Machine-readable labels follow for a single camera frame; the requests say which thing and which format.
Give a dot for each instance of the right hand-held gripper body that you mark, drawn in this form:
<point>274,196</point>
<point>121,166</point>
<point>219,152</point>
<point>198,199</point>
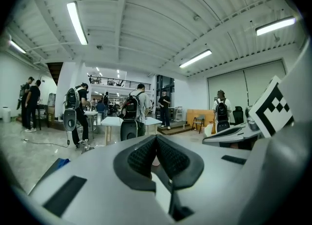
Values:
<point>270,111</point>

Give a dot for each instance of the blue cloth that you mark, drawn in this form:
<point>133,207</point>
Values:
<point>64,163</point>

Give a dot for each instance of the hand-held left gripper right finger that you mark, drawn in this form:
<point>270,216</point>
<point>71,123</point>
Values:
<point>181,168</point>

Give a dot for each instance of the black office chair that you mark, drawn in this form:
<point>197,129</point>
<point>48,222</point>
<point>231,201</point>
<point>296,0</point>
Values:
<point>238,115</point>

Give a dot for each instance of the long ceiling light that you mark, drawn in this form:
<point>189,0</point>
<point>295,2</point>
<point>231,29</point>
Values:
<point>76,22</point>
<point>195,58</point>
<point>17,47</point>
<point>275,26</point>

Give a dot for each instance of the black mezzanine railing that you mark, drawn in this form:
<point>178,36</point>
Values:
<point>122,82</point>

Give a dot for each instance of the black folding chair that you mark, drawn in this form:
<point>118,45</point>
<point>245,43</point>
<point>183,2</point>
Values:
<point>198,121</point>

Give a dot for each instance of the grey roller blinds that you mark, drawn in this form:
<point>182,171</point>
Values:
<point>243,87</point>

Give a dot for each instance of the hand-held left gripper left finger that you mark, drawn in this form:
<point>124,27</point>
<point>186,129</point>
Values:
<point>136,170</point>

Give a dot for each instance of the white plastic container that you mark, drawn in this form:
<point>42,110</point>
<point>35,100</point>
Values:
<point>6,114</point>

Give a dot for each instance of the grey oval device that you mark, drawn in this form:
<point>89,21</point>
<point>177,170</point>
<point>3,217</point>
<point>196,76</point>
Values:
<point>70,120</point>
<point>129,130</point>

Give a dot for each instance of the white table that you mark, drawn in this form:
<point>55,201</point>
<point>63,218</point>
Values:
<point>90,113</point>
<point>111,121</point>

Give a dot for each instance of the black backpack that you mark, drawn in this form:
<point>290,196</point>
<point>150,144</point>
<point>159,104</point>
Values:
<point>221,110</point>
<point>72,98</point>
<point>131,108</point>

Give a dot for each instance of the wooden platform step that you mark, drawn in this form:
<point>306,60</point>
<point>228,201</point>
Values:
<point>175,128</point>

